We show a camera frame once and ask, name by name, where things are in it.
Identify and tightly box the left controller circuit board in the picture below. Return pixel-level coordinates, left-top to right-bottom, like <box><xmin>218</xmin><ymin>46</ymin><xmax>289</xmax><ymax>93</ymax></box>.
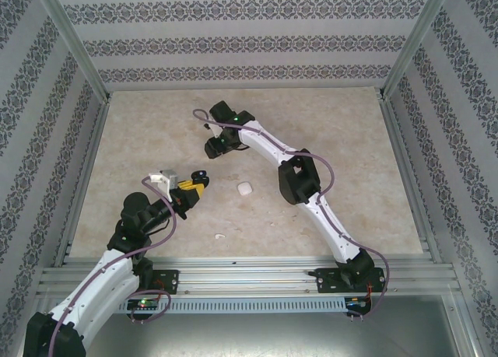
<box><xmin>127</xmin><ymin>299</ymin><xmax>159</xmax><ymax>311</ymax></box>

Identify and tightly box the grey metal sheet panel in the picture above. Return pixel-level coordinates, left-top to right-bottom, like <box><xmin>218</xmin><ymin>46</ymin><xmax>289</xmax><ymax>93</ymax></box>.
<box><xmin>77</xmin><ymin>310</ymin><xmax>470</xmax><ymax>357</ymax></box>

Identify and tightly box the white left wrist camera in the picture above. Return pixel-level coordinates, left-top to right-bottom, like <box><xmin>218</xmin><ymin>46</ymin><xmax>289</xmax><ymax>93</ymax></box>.
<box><xmin>149</xmin><ymin>168</ymin><xmax>181</xmax><ymax>201</ymax></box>

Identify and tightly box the aluminium side rail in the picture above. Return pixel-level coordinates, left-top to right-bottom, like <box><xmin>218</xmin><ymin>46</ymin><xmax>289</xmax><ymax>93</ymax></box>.
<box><xmin>53</xmin><ymin>99</ymin><xmax>112</xmax><ymax>268</ymax></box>
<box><xmin>377</xmin><ymin>96</ymin><xmax>443</xmax><ymax>264</ymax></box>

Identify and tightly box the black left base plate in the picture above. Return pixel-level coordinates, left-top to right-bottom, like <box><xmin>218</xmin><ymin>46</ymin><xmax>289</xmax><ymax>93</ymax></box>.
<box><xmin>149</xmin><ymin>269</ymin><xmax>181</xmax><ymax>296</ymax></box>

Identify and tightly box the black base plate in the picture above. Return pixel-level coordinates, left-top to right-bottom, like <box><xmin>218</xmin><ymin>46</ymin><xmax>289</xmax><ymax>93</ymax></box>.
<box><xmin>316</xmin><ymin>267</ymin><xmax>388</xmax><ymax>294</ymax></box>
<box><xmin>149</xmin><ymin>269</ymin><xmax>181</xmax><ymax>296</ymax></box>

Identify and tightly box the aluminium mounting rail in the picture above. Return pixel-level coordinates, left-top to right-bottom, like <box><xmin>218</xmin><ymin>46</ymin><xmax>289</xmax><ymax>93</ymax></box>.
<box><xmin>37</xmin><ymin>255</ymin><xmax>461</xmax><ymax>296</ymax></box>

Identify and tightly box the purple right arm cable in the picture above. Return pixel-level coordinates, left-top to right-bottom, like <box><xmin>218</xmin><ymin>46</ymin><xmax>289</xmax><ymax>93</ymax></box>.
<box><xmin>192</xmin><ymin>107</ymin><xmax>391</xmax><ymax>320</ymax></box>

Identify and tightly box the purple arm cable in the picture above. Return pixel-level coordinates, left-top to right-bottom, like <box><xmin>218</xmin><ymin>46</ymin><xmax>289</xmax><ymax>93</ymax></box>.
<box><xmin>192</xmin><ymin>107</ymin><xmax>391</xmax><ymax>320</ymax></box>
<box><xmin>50</xmin><ymin>175</ymin><xmax>183</xmax><ymax>357</ymax></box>

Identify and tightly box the slotted grey cable duct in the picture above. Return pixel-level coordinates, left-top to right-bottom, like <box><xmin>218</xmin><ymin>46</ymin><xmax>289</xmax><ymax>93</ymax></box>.
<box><xmin>108</xmin><ymin>297</ymin><xmax>348</xmax><ymax>313</ymax></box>

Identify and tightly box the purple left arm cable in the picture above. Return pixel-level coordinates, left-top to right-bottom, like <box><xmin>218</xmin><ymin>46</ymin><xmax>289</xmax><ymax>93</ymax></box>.
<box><xmin>50</xmin><ymin>175</ymin><xmax>183</xmax><ymax>357</ymax></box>

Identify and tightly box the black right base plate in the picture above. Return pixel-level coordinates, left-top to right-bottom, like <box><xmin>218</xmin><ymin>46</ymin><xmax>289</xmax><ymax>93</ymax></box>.
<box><xmin>316</xmin><ymin>267</ymin><xmax>388</xmax><ymax>294</ymax></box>

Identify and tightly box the aluminium frame post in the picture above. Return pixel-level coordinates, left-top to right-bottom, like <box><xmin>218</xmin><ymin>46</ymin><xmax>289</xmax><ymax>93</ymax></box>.
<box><xmin>381</xmin><ymin>0</ymin><xmax>457</xmax><ymax>100</ymax></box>
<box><xmin>32</xmin><ymin>0</ymin><xmax>112</xmax><ymax>102</ymax></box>

